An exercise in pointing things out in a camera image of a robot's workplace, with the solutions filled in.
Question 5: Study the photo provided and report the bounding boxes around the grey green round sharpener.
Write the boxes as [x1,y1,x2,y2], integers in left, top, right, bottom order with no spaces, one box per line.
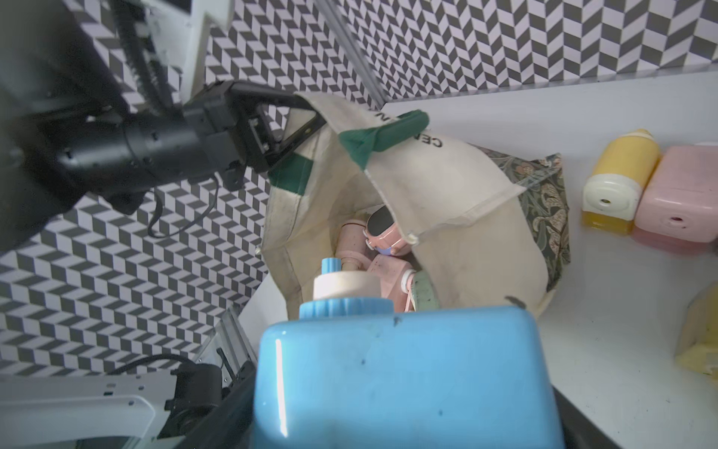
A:
[411,271,441,312]

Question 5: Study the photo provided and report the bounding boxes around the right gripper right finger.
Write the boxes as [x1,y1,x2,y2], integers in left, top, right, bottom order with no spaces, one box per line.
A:
[553,388,620,449]

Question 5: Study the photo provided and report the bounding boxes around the blue round pencil sharpener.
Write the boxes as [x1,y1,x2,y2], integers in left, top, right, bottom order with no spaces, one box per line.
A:
[252,258,565,448]

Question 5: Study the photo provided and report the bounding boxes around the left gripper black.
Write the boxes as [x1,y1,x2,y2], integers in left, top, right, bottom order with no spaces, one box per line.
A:
[125,80,325,191]

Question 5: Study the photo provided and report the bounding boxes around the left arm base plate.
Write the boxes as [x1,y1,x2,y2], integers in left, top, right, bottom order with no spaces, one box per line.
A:
[105,352,259,439]

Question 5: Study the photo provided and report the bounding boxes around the pink robot shaped sharpener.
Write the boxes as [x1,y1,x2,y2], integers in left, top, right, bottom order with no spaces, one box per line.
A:
[364,206,412,257]

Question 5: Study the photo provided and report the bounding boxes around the pink rounded pencil sharpener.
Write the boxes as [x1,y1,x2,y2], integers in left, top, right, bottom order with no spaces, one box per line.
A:
[632,144,717,256]

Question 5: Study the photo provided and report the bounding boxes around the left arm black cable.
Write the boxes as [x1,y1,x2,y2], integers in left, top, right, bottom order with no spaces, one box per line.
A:
[108,0,175,113]

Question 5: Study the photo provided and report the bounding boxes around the small pink sharpener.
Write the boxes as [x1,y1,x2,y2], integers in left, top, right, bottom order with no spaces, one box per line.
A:
[335,220,416,312]

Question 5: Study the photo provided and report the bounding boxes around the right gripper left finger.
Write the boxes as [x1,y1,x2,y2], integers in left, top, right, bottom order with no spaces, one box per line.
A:
[177,367,256,449]

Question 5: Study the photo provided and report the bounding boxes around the yellow block pencil sharpener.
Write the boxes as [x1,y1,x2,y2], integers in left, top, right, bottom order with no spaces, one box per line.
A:
[582,129,661,236]

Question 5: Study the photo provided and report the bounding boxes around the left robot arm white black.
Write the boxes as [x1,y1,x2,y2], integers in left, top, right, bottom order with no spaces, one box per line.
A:
[1,1,325,252]

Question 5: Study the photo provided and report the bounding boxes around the cream canvas tote bag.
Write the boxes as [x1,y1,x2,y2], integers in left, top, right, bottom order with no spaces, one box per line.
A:
[262,93,570,318]

